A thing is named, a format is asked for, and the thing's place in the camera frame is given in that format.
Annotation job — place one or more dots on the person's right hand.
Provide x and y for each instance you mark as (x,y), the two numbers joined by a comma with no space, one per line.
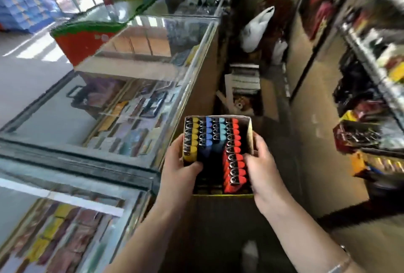
(268,181)

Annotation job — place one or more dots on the person's left hand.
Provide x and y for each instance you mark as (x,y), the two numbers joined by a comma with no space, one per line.
(180,178)

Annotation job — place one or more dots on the row of plain coloured lighters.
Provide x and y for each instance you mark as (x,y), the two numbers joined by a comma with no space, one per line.
(218,146)

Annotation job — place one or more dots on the black yellow display box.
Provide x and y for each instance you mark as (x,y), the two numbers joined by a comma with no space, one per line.
(249,124)

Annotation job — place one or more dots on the dark goods shelf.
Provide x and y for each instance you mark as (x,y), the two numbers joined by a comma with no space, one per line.
(372,93)

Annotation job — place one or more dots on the person's left forearm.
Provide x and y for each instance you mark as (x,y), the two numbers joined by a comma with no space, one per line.
(148,241)

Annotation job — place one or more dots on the person's right forearm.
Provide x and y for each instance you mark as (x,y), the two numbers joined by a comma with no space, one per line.
(303,244)

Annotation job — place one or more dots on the pile of boxes and papers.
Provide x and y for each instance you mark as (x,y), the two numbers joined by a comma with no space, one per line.
(243,86)

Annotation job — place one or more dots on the glass display case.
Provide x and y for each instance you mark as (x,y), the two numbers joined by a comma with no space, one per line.
(158,36)

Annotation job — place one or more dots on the row of cigarette packs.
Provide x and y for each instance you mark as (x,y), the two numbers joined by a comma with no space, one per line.
(69,238)

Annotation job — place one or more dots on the white plastic bag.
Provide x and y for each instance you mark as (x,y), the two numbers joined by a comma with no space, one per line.
(255,29)

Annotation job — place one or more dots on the red green container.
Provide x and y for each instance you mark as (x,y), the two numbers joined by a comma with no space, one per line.
(82,45)

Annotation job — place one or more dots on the small white red bottle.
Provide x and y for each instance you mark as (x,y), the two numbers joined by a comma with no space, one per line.
(109,5)

